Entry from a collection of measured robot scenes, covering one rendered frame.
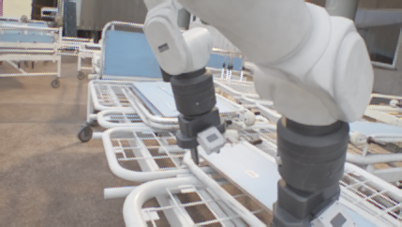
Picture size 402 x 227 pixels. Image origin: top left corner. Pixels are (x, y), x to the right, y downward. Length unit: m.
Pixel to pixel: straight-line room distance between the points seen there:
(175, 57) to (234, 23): 0.31
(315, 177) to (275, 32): 0.19
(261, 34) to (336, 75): 0.07
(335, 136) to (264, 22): 0.17
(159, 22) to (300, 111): 0.29
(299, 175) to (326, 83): 0.14
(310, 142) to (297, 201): 0.09
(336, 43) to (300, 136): 0.12
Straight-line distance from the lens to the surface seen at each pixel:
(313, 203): 0.37
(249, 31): 0.18
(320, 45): 0.21
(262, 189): 0.70
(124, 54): 2.04
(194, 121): 0.54
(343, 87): 0.22
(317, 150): 0.30
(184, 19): 11.68
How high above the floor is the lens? 0.86
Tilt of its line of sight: 16 degrees down
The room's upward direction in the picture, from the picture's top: 9 degrees clockwise
